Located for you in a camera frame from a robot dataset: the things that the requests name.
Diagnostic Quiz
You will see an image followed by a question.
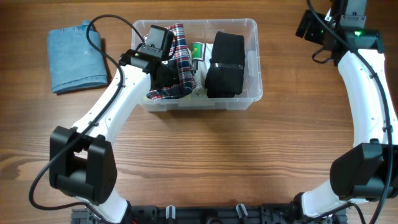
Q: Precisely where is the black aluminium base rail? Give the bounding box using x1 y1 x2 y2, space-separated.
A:
70 203 348 224

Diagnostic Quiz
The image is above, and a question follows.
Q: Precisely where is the clear plastic storage bin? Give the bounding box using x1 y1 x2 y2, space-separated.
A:
133 18 263 112

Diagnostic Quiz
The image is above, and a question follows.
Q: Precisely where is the white printed t-shirt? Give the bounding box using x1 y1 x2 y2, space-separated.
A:
191 42 213 98

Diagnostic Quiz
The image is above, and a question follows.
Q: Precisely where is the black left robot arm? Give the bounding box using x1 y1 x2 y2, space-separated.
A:
48 25 177 223

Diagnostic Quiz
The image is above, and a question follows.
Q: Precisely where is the blue denim garment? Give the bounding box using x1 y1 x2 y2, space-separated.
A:
47 21 108 94

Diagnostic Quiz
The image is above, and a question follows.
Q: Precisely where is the red plaid shirt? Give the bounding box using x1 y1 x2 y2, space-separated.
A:
146 23 197 100

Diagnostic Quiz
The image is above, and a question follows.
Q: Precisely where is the black garment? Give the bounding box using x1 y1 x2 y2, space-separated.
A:
205 32 246 98

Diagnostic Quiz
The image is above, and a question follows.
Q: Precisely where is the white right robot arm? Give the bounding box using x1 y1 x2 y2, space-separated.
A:
296 1 397 222

